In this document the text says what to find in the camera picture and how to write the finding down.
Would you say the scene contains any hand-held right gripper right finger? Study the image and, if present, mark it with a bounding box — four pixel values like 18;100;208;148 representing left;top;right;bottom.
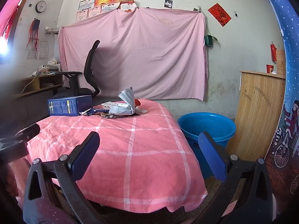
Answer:
198;131;275;224

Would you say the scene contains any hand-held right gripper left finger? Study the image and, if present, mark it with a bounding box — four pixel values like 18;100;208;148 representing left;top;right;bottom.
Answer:
23;131;108;224

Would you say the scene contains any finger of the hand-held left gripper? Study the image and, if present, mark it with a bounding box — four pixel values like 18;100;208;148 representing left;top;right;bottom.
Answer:
14;123;41;143

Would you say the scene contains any blue plastic bucket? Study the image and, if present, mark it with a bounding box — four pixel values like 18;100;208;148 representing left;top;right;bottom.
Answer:
177;112;237;181

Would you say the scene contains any blue foil wrapper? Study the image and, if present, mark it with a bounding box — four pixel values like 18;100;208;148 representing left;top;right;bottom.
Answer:
79;108;110;116

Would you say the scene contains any wooden desk shelf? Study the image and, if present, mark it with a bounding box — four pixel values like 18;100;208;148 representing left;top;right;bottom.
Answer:
15;71;64;98

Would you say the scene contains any dark blue cardboard box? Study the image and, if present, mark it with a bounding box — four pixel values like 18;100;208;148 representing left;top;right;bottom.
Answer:
47;95;93;116

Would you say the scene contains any pink checked cloth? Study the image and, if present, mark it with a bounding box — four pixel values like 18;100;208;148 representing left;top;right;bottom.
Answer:
10;98;208;213

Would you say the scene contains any stack of papers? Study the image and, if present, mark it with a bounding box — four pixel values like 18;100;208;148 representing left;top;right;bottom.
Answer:
33;64;62;76

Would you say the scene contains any wooden cabinet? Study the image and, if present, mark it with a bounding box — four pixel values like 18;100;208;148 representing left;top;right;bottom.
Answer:
226;70;286;162

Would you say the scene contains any black office chair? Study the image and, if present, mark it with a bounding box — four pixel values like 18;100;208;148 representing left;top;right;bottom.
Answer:
48;40;101;98

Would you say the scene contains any red hanging tassel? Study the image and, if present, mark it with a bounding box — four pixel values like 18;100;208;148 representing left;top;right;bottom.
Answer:
29;19;41;49

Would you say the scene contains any blue printed curtain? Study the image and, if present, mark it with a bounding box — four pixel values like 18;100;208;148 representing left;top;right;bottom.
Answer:
257;0;299;215

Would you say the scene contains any pink hanging sheet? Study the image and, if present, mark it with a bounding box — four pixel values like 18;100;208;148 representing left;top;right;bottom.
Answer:
58;7;209;101

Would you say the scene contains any red hanging ornament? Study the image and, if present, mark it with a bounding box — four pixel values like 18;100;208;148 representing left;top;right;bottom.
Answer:
270;41;277;63

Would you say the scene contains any red window curtain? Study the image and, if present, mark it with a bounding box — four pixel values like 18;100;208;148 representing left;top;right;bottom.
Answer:
0;0;38;42

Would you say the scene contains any white cable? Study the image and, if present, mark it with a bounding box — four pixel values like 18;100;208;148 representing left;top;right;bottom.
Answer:
22;76;38;94

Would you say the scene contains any wall calendar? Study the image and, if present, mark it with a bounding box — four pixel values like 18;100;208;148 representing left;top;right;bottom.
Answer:
26;41;49;59

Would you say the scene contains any wire wall rack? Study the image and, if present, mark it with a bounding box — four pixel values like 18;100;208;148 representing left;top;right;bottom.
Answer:
45;27;60;36

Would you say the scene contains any round wall clock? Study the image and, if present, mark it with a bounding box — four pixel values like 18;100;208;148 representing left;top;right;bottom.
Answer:
35;1;47;14

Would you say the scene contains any red diamond wall poster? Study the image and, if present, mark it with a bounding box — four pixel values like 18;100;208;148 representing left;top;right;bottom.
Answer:
208;3;232;27

